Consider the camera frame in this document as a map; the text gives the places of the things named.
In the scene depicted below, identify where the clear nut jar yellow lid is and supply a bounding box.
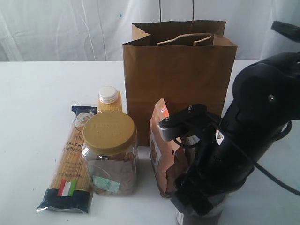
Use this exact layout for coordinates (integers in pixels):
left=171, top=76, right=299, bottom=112
left=82, top=111, right=138, bottom=195

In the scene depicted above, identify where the brown paper coffee pouch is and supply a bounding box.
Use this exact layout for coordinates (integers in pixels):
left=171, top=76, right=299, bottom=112
left=149, top=98, right=188, bottom=198

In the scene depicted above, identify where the brown paper bag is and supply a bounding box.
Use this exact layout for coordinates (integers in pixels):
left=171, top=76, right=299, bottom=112
left=123, top=19, right=237, bottom=146

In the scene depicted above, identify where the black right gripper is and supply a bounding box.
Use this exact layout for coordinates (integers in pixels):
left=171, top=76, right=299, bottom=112
left=172, top=117, right=258, bottom=215

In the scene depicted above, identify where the spaghetti packet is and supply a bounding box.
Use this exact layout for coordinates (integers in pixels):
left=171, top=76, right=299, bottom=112
left=36, top=105, right=96, bottom=213

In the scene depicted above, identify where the yellow grain bottle white cap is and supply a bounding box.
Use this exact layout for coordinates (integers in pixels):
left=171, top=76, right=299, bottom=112
left=97, top=86, right=122, bottom=114

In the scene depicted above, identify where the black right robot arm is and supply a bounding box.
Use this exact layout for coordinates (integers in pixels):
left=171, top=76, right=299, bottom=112
left=159, top=52, right=300, bottom=216

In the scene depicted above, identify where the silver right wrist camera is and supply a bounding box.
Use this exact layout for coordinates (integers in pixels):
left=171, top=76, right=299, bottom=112
left=157, top=104, right=213, bottom=142

